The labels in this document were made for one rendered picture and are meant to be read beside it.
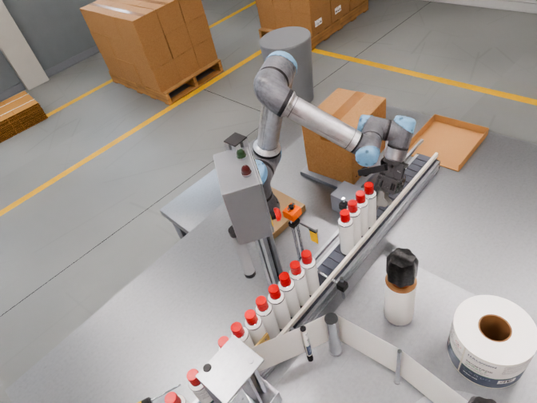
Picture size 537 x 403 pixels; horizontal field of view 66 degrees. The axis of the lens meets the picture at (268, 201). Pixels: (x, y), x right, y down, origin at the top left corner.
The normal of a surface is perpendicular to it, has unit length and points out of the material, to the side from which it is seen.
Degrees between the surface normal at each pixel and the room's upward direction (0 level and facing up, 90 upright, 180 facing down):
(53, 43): 90
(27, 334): 0
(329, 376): 0
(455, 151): 0
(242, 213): 90
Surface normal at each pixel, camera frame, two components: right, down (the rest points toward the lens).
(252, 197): 0.22, 0.65
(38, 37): 0.70, 0.40
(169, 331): -0.18, -0.70
